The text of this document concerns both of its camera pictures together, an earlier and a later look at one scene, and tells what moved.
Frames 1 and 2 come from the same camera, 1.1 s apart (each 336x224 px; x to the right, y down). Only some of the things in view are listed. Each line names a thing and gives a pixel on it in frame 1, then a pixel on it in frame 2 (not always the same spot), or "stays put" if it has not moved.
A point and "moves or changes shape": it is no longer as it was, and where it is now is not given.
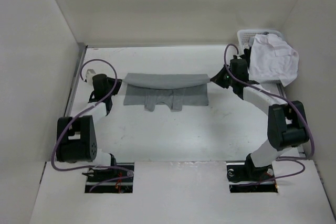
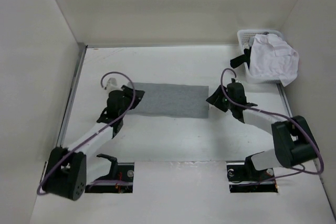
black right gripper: (218, 78) → (212, 98)
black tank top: (247, 55) stays put
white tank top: (272, 59) stays put
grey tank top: (176, 89) moves or changes shape
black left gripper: (117, 85) → (137, 96)
